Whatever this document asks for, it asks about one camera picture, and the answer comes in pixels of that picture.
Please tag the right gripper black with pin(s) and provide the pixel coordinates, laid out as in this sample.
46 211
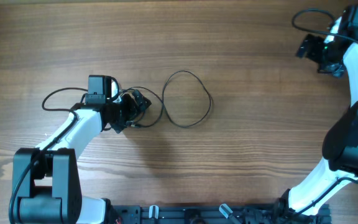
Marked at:
314 50

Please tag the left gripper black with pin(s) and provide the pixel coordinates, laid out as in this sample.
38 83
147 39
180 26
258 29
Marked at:
133 109

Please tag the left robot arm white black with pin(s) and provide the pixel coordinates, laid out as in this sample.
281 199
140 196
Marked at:
45 180

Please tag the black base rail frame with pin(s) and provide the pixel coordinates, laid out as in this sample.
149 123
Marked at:
249 214

